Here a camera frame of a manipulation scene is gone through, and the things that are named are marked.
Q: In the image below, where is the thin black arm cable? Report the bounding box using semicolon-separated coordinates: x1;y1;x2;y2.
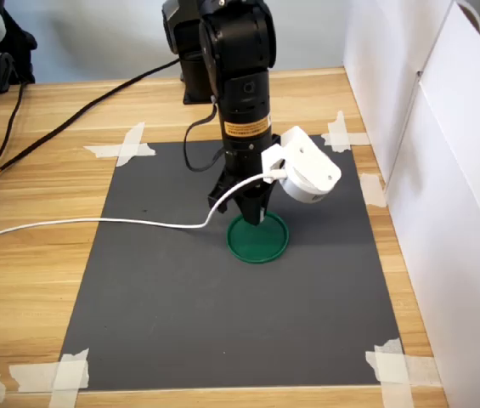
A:
183;95;228;173

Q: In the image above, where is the round green lid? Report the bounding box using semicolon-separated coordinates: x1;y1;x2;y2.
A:
226;212;291;265

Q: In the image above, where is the white camera cable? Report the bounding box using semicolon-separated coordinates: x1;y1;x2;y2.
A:
0;169;287;247

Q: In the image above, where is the dark grey mat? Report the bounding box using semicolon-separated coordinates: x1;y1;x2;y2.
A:
59;134;406;390

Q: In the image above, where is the white partition panel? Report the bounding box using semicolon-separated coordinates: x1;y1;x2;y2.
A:
340;0;455;188
386;0;480;408

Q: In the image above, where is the black bag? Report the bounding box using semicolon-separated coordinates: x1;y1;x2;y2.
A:
0;0;39;86

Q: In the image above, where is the thick black braided cable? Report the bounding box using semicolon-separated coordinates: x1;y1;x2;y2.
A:
0;57;184;184

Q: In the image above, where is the thin black table cable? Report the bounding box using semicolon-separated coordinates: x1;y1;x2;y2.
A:
0;80;28;184

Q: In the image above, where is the white camera box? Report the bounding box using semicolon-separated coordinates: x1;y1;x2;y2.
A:
260;125;342;205

